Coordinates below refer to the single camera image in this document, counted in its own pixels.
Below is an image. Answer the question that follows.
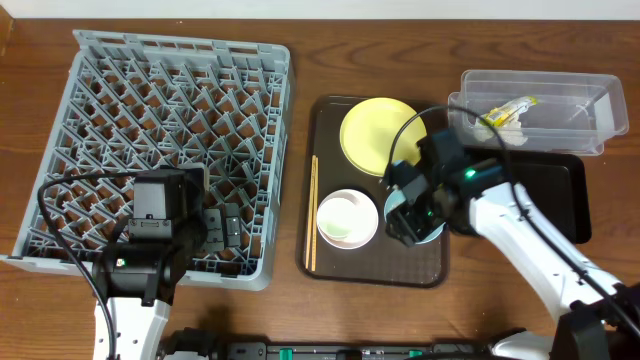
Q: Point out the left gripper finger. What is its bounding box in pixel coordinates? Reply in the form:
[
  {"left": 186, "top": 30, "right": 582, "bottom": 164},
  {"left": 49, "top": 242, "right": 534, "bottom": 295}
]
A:
[
  {"left": 203, "top": 208, "right": 224, "bottom": 252},
  {"left": 224, "top": 203, "right": 241, "bottom": 247}
]

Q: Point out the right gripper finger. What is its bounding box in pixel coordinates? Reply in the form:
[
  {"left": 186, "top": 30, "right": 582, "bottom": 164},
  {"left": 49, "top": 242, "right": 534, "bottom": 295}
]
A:
[
  {"left": 399, "top": 215, "right": 440, "bottom": 247},
  {"left": 390, "top": 202, "right": 415, "bottom": 240}
]

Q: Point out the light blue bowl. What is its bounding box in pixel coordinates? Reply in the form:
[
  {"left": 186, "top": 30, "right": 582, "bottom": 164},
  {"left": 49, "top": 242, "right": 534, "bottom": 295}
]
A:
[{"left": 383, "top": 190, "right": 444, "bottom": 247}]

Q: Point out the green snack wrapper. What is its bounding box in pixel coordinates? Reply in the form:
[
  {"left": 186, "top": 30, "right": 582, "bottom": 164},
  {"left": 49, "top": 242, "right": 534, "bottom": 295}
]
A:
[{"left": 483, "top": 96, "right": 538, "bottom": 127}]

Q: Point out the white tissue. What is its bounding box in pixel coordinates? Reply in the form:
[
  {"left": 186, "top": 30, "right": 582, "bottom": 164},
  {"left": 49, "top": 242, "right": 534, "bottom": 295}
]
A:
[{"left": 472, "top": 118, "right": 528, "bottom": 147}]

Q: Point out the pale green cup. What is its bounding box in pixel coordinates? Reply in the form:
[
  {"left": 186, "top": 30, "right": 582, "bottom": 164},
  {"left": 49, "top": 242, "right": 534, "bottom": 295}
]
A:
[{"left": 317, "top": 197, "right": 355, "bottom": 239}]

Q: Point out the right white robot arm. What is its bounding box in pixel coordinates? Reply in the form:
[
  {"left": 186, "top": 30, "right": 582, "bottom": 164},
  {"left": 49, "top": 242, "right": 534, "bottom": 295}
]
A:
[{"left": 383, "top": 158, "right": 639, "bottom": 359}]

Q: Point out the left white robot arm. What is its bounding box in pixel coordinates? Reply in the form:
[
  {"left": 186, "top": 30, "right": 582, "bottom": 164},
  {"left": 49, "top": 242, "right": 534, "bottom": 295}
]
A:
[{"left": 92, "top": 165, "right": 240, "bottom": 359}]

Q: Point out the grey plastic dishwasher rack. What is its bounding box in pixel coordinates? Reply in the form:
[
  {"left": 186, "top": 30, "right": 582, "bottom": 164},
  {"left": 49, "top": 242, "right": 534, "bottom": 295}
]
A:
[{"left": 3, "top": 30, "right": 295, "bottom": 291}]

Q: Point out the black waste tray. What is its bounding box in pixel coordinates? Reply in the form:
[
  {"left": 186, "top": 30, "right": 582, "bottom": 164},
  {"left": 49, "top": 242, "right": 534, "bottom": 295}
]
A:
[{"left": 462, "top": 145, "right": 593, "bottom": 245}]

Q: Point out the clear plastic waste bin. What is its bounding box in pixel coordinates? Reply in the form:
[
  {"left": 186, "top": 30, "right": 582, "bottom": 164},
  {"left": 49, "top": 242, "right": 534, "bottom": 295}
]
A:
[{"left": 448, "top": 70, "right": 629, "bottom": 156}]

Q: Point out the dark brown serving tray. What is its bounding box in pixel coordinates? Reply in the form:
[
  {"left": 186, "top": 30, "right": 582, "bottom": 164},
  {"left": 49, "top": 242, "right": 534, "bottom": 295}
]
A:
[{"left": 297, "top": 95, "right": 450, "bottom": 289}]

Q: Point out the yellow round plate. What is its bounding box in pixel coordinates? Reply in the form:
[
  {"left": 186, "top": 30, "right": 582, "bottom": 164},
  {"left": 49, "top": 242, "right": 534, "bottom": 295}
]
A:
[{"left": 339, "top": 97, "right": 416, "bottom": 177}]

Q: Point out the left wooden chopstick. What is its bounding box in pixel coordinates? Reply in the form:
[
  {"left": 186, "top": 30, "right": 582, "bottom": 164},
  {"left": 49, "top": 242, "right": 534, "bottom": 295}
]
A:
[{"left": 304, "top": 155, "right": 317, "bottom": 270}]

